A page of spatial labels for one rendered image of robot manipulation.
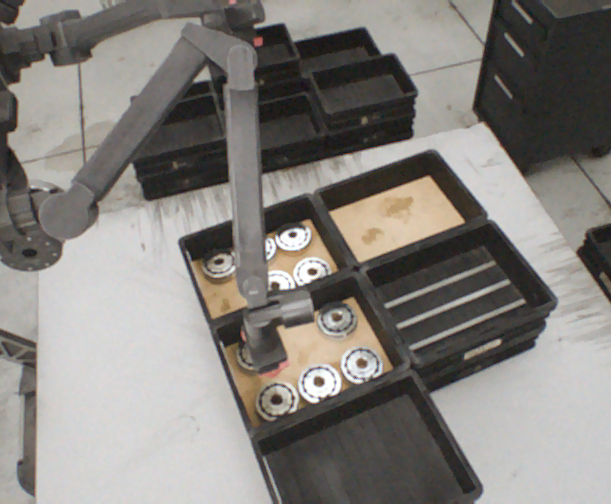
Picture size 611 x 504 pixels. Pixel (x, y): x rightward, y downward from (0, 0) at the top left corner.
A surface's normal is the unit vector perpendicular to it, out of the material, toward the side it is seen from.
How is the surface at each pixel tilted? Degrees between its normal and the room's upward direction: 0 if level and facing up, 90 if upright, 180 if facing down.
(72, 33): 64
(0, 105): 0
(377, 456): 0
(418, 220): 0
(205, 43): 48
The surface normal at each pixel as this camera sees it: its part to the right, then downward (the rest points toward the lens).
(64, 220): 0.15, 0.17
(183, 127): -0.07, -0.60
